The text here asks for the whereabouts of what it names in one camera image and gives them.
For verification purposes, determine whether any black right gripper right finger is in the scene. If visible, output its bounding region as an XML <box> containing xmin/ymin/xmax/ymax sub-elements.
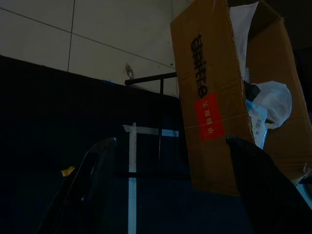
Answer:
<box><xmin>225</xmin><ymin>136</ymin><xmax>312</xmax><ymax>234</ymax></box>

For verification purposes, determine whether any small black object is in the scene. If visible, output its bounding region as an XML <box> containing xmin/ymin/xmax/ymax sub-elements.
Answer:
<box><xmin>243</xmin><ymin>81</ymin><xmax>261</xmax><ymax>100</ymax></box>

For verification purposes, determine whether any white plastic bag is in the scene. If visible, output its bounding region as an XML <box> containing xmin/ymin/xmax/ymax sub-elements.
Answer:
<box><xmin>246</xmin><ymin>81</ymin><xmax>293</xmax><ymax>130</ymax></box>

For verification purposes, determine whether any black folding chair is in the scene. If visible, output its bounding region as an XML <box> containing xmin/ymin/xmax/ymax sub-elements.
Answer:
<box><xmin>114</xmin><ymin>72</ymin><xmax>192</xmax><ymax>180</ymax></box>

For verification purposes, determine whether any blue white labelled package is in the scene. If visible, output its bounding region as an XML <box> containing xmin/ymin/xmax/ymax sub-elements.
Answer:
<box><xmin>246</xmin><ymin>99</ymin><xmax>269</xmax><ymax>149</ymax></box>

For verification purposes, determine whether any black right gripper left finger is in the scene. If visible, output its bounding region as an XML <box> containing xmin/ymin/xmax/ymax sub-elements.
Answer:
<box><xmin>36</xmin><ymin>137</ymin><xmax>117</xmax><ymax>234</ymax></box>

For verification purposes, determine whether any small yellow scrap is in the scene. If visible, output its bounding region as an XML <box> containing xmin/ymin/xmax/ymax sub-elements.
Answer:
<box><xmin>60</xmin><ymin>166</ymin><xmax>76</xmax><ymax>176</ymax></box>

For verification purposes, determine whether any white plastic sheet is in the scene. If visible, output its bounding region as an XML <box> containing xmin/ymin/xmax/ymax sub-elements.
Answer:
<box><xmin>229</xmin><ymin>1</ymin><xmax>259</xmax><ymax>76</ymax></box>

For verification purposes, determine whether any Unitree print cardboard box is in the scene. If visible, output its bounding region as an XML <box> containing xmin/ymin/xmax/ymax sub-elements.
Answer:
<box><xmin>170</xmin><ymin>0</ymin><xmax>312</xmax><ymax>197</ymax></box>

